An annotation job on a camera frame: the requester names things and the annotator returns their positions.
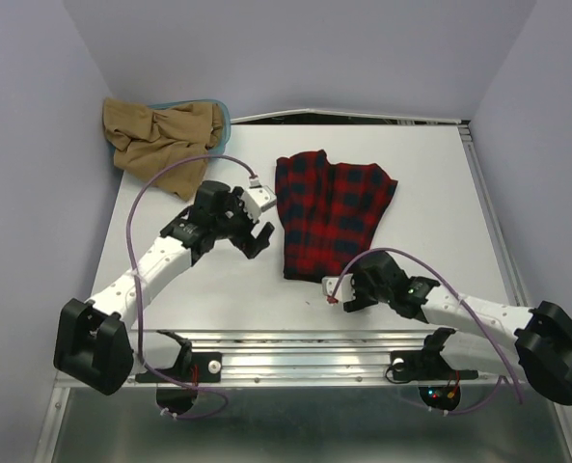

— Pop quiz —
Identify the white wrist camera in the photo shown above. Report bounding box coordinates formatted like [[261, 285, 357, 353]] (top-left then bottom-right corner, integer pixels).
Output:
[[321, 274, 355, 304], [242, 186, 277, 216]]

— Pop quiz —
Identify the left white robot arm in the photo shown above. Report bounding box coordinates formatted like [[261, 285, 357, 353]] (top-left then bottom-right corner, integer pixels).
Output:
[[53, 179, 277, 395]]

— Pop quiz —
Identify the red plaid skirt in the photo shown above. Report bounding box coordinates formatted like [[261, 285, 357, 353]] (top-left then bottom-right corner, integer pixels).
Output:
[[275, 150, 398, 283]]

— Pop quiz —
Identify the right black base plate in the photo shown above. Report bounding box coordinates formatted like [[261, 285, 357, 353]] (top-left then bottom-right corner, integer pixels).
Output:
[[386, 350, 479, 383]]

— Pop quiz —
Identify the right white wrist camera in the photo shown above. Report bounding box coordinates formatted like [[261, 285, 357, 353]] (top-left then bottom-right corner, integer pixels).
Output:
[[321, 274, 355, 304]]

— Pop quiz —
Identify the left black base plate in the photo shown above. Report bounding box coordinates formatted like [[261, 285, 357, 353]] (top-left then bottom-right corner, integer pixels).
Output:
[[135, 351, 223, 385]]

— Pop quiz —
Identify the teal plastic basket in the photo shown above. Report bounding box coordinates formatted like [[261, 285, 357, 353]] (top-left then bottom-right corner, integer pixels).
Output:
[[107, 97, 232, 170]]

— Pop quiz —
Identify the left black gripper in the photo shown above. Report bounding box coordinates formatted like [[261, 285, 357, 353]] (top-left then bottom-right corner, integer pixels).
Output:
[[212, 188, 274, 259]]

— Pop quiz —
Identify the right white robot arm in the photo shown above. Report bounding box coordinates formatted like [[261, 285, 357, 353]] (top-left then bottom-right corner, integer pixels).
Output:
[[323, 248, 572, 406]]

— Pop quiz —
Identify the tan skirt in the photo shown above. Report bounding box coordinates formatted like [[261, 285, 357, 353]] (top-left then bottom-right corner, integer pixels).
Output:
[[102, 97, 227, 203]]

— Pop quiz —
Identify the aluminium rail frame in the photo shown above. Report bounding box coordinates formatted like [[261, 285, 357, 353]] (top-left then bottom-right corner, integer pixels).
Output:
[[37, 123, 572, 462]]

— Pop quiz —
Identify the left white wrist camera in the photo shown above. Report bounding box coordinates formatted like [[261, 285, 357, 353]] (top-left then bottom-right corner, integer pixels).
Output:
[[242, 186, 277, 216]]

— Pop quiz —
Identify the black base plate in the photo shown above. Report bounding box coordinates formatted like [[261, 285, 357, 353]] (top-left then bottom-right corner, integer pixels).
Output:
[[386, 350, 479, 383], [135, 351, 223, 385]]

